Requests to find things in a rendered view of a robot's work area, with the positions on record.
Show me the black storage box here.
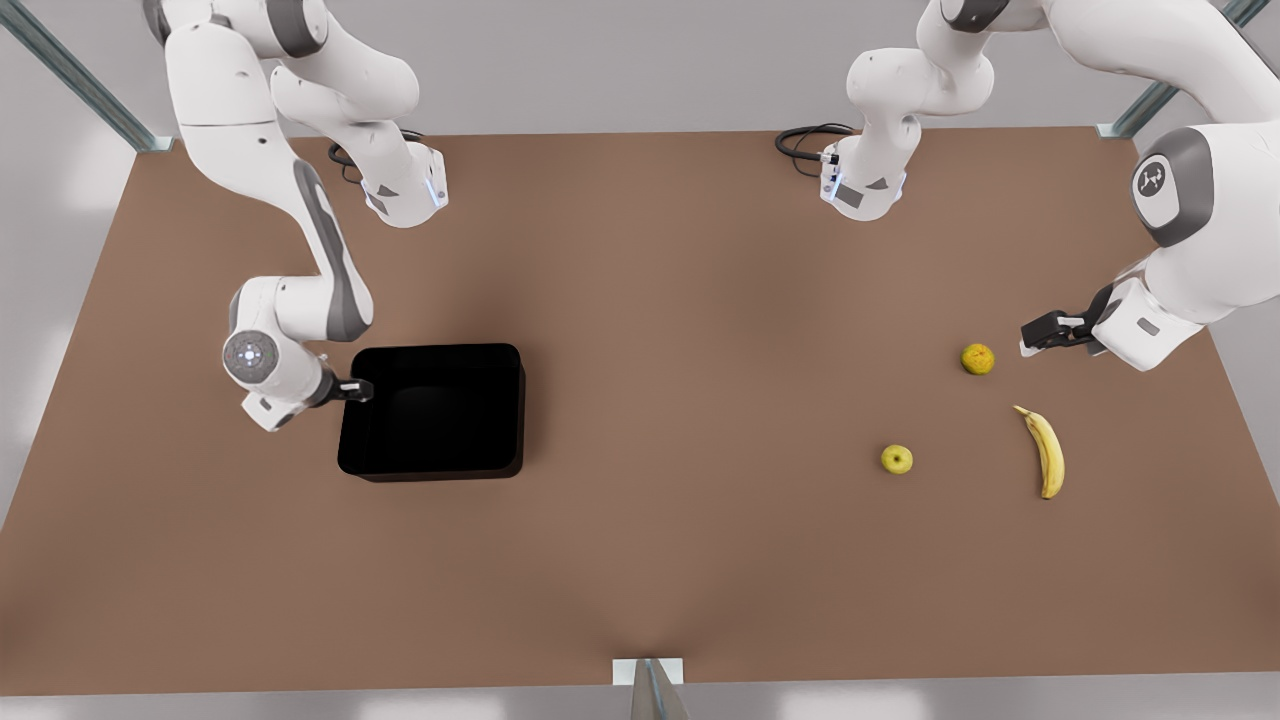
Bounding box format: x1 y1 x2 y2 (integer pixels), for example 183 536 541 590
337 343 527 483

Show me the yellow banana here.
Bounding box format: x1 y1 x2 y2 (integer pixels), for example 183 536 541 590
1013 404 1066 500

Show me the black cable loop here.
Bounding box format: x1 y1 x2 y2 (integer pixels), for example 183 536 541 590
775 123 858 179
328 129 425 185

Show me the silver frame post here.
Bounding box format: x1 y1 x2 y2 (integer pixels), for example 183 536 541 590
612 658 691 720
1096 0 1271 140
0 0 175 154

